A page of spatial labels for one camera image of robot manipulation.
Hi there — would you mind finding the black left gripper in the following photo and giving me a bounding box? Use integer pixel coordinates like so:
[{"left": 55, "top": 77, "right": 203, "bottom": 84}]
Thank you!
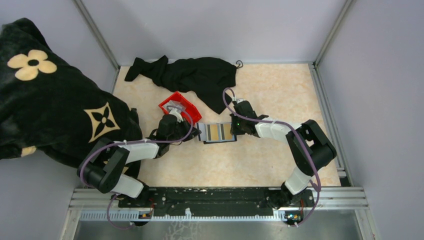
[{"left": 167, "top": 116, "right": 201, "bottom": 144}]

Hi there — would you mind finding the gold credit card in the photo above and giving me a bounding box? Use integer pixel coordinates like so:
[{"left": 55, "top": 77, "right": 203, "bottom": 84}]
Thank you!
[
  {"left": 221, "top": 122, "right": 235, "bottom": 142},
  {"left": 206, "top": 123, "right": 221, "bottom": 142}
]

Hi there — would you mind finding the red plastic bin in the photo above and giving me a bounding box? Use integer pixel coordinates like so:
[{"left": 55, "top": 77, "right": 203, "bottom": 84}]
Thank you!
[{"left": 158, "top": 92, "right": 202, "bottom": 124}]

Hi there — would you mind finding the black leather card holder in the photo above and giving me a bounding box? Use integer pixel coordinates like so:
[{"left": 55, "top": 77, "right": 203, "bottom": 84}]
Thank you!
[{"left": 196, "top": 122, "right": 237, "bottom": 144}]

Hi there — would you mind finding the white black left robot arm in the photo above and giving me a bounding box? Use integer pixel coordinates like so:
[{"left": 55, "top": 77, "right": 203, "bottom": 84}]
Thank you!
[{"left": 77, "top": 114, "right": 202, "bottom": 207}]

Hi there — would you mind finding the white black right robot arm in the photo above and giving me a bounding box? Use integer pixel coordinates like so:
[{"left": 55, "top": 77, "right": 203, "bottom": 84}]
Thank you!
[{"left": 230, "top": 99, "right": 337, "bottom": 206}]

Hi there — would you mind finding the stack of silver cards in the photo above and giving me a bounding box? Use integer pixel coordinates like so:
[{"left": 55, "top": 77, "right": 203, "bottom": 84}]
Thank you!
[{"left": 163, "top": 100, "right": 186, "bottom": 112}]

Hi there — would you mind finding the black cloth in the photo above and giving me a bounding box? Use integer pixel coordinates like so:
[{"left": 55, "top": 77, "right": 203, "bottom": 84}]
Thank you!
[{"left": 124, "top": 55, "right": 243, "bottom": 114}]

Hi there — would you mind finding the black floral blanket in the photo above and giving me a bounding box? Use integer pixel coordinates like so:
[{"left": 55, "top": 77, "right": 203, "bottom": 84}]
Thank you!
[{"left": 0, "top": 18, "right": 143, "bottom": 168}]

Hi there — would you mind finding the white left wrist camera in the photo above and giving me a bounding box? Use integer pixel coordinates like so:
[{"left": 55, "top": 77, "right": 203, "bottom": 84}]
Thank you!
[{"left": 169, "top": 108, "right": 184, "bottom": 123}]

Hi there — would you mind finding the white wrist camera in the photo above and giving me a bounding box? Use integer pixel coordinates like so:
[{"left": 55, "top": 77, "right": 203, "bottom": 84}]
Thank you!
[
  {"left": 233, "top": 98, "right": 245, "bottom": 105},
  {"left": 169, "top": 108, "right": 184, "bottom": 123}
]

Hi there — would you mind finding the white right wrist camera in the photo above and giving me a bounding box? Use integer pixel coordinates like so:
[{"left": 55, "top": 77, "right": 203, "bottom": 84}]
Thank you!
[{"left": 233, "top": 98, "right": 245, "bottom": 105}]

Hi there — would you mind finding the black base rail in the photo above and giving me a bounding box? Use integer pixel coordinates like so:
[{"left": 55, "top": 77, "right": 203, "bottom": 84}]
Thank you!
[{"left": 117, "top": 187, "right": 315, "bottom": 217}]

